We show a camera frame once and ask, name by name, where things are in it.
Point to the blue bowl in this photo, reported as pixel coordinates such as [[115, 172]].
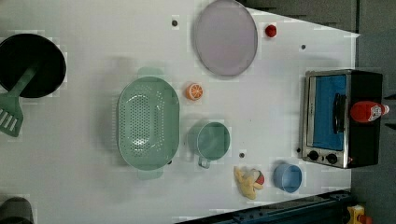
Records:
[[288, 177]]

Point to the peeled banana toy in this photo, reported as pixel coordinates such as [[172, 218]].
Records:
[[246, 182]]

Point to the orange slice toy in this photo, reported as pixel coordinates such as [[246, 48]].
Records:
[[194, 92]]

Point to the red strawberry toy by banana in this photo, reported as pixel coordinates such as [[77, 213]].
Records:
[[260, 178]]

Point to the green spatula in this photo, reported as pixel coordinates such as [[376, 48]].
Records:
[[11, 116]]

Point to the green oval colander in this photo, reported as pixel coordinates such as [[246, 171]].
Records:
[[148, 123]]

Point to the black cylinder post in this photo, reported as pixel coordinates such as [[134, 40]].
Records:
[[16, 210]]

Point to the grey round plate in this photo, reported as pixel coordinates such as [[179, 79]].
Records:
[[225, 38]]

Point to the red ketchup bottle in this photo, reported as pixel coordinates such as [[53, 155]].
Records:
[[367, 111]]

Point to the green mug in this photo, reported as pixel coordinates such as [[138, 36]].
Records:
[[210, 141]]

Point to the small red strawberry toy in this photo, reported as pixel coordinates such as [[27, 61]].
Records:
[[270, 31]]

